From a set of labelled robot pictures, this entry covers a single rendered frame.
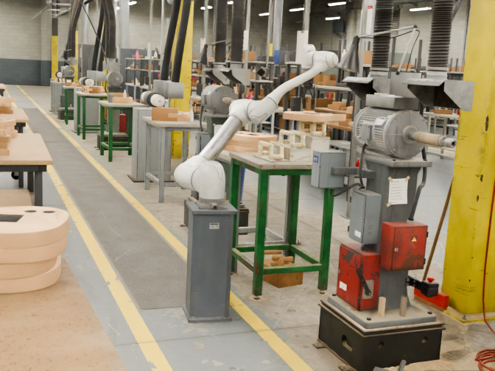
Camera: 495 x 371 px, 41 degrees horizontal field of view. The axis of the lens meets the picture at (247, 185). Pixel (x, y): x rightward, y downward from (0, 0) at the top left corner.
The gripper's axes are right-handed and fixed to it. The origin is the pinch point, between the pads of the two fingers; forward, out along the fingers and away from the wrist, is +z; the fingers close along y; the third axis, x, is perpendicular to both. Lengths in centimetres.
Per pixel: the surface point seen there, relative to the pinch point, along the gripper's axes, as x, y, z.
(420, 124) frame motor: -61, 119, -9
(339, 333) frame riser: -98, 95, 105
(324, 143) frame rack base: -1.8, 15.2, 25.8
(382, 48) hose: -37, 81, -44
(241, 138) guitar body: -6, -60, 30
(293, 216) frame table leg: 9, -22, 90
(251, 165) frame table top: -49, -11, 35
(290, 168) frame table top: -37, 13, 36
